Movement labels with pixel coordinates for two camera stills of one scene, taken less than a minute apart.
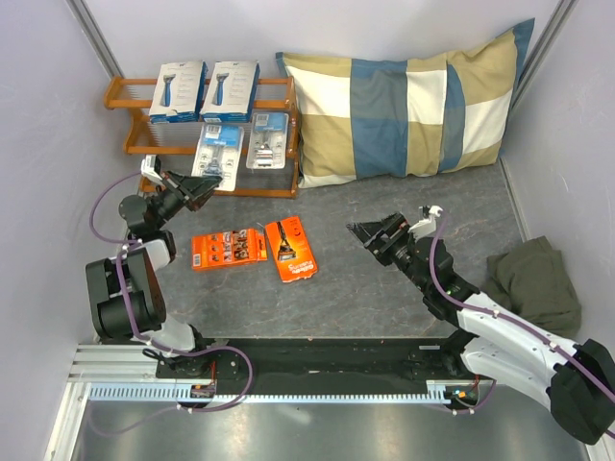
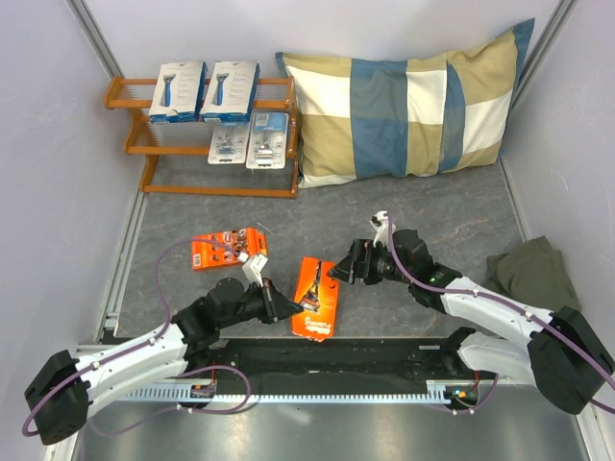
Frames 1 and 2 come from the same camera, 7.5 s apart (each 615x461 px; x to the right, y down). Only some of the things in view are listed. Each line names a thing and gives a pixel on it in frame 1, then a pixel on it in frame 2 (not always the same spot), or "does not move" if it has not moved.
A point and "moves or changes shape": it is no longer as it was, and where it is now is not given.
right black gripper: [393, 226] → [360, 252]
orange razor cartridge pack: [231, 247] does not move
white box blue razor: [229, 91] does not move
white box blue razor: [177, 91] does not move
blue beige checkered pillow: [364, 119] does not move
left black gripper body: [168, 203] → [256, 303]
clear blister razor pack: [218, 153] moves or changes shape
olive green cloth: [531, 280] does not move
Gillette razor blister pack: [267, 147] does not move
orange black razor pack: [291, 249] → [319, 296]
